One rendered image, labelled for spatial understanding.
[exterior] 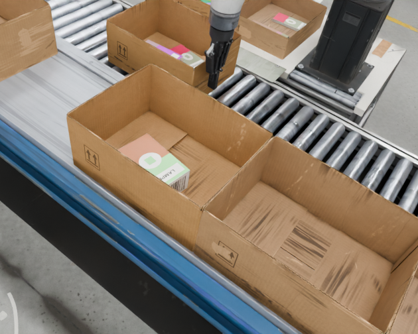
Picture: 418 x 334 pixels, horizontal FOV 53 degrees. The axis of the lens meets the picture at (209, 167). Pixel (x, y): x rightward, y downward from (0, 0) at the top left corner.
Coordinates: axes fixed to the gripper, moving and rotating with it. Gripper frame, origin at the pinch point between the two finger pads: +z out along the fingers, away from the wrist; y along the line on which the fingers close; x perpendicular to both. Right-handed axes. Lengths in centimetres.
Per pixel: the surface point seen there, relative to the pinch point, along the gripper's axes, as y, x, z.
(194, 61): 13.9, 17.6, 8.7
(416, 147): 139, -73, 86
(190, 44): 21.0, 25.6, 8.0
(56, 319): -72, 11, 86
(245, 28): 44.1, 14.6, 5.1
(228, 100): 7.3, -3.6, 11.6
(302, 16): 82, 5, 10
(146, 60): -7.8, 23.2, 0.9
